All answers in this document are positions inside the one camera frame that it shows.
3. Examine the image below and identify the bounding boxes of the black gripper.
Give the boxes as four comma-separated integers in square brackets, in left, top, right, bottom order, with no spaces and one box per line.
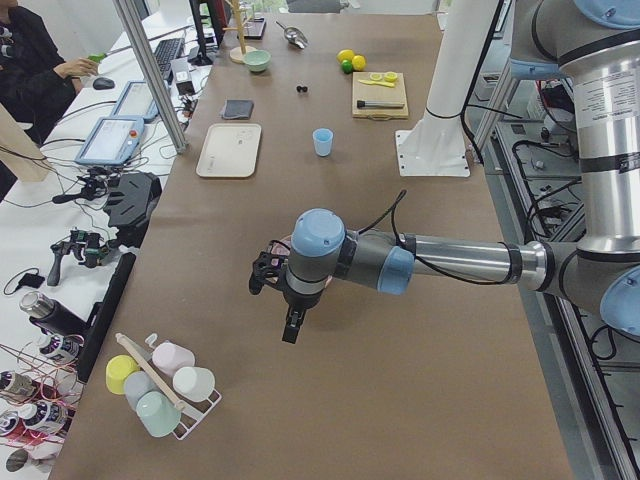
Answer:
[282,288,317,343]

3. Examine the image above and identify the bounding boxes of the pink bowl of ice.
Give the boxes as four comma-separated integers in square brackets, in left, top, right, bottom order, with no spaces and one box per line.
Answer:
[271,235,291,256]

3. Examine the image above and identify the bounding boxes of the white cup in rack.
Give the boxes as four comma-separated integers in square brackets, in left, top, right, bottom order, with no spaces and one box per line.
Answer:
[172,366,216,402]

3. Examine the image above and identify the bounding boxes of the pink cup in rack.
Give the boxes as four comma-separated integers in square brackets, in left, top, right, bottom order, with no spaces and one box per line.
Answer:
[152,341,195,377]

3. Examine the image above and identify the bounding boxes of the mint cup in rack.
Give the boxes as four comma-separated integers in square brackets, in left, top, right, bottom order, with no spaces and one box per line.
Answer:
[136,391,181,438]

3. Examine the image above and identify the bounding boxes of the grey cup in rack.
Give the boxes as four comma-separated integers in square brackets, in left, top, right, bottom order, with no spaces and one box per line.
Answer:
[123,370,156,411]

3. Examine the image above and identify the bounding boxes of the yellow cup in rack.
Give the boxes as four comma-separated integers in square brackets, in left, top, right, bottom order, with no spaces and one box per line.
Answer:
[105,354,140,395]

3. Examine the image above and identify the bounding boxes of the light blue plastic cup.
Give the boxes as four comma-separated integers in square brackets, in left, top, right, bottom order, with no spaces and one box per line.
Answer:
[312,128,334,157]

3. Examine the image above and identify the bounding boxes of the wooden cup tree stand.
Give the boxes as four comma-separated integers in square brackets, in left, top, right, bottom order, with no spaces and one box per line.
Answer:
[225,0,256,64]

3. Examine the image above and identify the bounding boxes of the metal ice scoop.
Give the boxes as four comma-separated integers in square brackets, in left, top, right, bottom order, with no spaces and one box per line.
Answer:
[276,21,308,50]

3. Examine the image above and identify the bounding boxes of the cream rectangular tray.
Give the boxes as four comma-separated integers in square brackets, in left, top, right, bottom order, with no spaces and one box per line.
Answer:
[196,123,262,178]

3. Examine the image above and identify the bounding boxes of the black gripper stand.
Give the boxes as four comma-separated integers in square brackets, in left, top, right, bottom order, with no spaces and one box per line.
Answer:
[103,172,162,248]

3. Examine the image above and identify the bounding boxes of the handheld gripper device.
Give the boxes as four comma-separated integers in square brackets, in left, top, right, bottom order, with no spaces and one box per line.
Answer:
[47,229,120,286]

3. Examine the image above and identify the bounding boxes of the grey folded cloth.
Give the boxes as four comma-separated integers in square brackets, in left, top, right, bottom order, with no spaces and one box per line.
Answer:
[221,99,254,120]

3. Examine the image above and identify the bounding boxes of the steel rod black tip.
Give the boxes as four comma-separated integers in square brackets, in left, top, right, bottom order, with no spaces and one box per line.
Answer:
[356,100,405,109]

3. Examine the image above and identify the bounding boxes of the wooden cutting board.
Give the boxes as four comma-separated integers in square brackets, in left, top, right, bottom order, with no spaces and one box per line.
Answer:
[352,72,409,119]

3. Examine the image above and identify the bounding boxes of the black thermos bottle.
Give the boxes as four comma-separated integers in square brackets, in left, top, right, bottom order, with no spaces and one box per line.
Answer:
[19,291,89,337]

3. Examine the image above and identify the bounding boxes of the yellow plastic knife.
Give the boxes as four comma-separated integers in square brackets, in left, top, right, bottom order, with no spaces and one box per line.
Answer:
[357,79,396,88]

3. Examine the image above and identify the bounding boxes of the near teach pendant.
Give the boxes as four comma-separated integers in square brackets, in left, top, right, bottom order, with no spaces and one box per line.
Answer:
[74,115,145,166]

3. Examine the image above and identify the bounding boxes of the teach pendant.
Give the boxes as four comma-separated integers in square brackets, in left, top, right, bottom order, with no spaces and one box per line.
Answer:
[111,81,159,123]
[74,115,145,166]

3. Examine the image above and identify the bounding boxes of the green lime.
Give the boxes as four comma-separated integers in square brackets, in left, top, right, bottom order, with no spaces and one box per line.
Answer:
[340,60,354,75]

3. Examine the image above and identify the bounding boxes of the lemon slice near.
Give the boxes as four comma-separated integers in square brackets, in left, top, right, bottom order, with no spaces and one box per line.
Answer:
[382,71,398,83]

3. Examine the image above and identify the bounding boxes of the mint green bowl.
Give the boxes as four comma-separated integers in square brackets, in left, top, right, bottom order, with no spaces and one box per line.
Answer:
[243,50,271,73]

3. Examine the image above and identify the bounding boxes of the yellow lemon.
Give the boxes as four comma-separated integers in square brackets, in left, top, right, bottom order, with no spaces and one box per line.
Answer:
[336,49,355,64]
[351,55,367,72]

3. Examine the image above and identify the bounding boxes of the far teach pendant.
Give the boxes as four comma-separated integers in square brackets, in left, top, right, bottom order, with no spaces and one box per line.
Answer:
[111,81,159,123]

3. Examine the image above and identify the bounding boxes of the black keyboard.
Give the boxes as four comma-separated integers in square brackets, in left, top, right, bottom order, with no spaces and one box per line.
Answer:
[154,38,185,84]

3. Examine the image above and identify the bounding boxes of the black computer mouse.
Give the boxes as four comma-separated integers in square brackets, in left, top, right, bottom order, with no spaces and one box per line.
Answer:
[92,77,115,90]

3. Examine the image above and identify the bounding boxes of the person in black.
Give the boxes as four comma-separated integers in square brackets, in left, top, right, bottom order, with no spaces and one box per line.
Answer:
[0,0,99,146]

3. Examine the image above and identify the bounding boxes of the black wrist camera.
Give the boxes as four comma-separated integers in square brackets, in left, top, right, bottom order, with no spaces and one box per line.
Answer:
[248,240,289,295]

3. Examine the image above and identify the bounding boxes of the white wire cup rack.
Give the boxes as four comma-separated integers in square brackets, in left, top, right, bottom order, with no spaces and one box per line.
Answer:
[115,333,222,440]

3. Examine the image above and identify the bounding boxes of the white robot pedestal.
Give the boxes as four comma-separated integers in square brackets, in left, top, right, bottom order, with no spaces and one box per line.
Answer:
[396,0,501,177]

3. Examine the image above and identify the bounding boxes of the aluminium frame post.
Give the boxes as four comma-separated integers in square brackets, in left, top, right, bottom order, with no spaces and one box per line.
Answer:
[113,0,187,154]

